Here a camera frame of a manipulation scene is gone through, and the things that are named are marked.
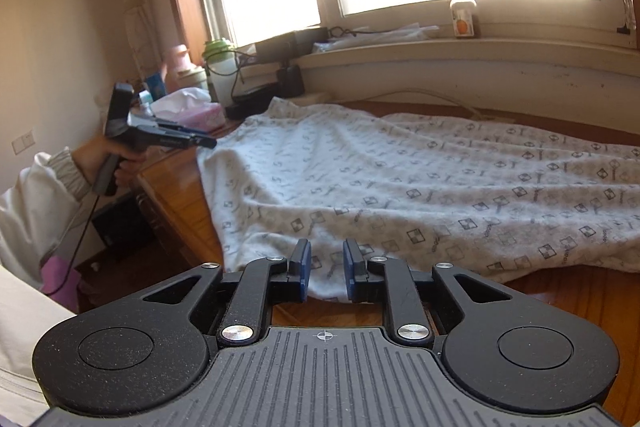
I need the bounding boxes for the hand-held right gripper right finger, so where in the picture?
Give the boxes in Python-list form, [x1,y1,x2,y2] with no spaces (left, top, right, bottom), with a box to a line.
[342,238,506,348]

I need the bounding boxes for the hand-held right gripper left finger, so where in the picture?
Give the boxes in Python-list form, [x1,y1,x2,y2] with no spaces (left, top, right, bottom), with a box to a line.
[141,238,312,348]

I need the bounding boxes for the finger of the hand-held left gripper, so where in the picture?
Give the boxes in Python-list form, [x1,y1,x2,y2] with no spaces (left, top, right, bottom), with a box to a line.
[129,116,199,138]
[150,132,218,150]

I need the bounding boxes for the white checker-print pajama pants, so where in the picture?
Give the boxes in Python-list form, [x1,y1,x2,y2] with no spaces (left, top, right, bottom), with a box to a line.
[196,97,640,303]

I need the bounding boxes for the person's left forearm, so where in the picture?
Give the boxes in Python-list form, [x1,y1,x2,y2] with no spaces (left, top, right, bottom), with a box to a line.
[0,147,96,293]

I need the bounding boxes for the person's left hand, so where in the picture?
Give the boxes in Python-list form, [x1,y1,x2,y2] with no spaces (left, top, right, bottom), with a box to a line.
[70,136,151,188]

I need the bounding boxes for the pink tissue box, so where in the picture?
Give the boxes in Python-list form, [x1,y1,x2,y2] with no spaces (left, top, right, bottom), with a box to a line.
[149,87,227,134]

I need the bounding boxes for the blue box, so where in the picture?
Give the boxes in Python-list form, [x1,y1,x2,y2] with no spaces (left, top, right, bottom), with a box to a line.
[144,74,168,100]

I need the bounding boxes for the white cup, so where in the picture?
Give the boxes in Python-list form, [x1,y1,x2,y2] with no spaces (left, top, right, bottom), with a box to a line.
[175,66,208,94]

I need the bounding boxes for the pink bottle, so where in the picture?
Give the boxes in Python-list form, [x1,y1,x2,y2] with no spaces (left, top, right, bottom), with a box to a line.
[162,44,193,94]

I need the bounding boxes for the black textured case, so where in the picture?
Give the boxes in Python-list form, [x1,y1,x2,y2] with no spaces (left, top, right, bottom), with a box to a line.
[225,83,281,120]

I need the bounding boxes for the white bottle green lid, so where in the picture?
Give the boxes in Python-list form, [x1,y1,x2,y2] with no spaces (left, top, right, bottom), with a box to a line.
[202,38,238,102]

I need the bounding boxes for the black storage box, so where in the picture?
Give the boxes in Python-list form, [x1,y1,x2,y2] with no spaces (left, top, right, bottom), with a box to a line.
[90,194,151,253]

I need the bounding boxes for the black power adapter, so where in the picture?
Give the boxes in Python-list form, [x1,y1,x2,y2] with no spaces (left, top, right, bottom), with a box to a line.
[276,63,304,96]

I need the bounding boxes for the black box device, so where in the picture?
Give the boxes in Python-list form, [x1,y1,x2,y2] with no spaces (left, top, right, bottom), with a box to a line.
[255,27,328,62]

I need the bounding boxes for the person's pink floral clothing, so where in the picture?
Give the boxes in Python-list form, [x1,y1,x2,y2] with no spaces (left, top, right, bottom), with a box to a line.
[40,257,83,303]

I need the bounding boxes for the clear plastic bag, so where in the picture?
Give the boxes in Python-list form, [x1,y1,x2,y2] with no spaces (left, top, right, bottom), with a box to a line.
[312,24,441,52]

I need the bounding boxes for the beige windowsill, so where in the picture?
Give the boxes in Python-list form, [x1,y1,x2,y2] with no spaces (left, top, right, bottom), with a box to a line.
[300,34,640,142]

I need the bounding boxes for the person's white jacket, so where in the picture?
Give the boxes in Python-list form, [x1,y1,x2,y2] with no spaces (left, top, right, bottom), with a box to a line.
[0,267,81,425]

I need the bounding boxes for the clear jar orange label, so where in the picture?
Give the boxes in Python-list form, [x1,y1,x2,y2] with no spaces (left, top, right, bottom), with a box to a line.
[449,0,477,39]

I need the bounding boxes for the white wall socket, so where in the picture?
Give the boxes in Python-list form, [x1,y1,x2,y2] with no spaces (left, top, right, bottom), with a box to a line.
[12,131,36,155]

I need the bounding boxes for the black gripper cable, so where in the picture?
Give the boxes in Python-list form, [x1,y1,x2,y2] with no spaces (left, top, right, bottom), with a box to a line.
[42,194,101,298]

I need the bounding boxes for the black cable with connector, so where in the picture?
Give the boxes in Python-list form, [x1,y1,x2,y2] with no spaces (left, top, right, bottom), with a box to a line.
[327,26,381,38]

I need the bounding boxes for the clear plastic cord pull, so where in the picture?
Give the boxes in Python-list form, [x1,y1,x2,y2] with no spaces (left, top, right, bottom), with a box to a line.
[616,0,638,32]

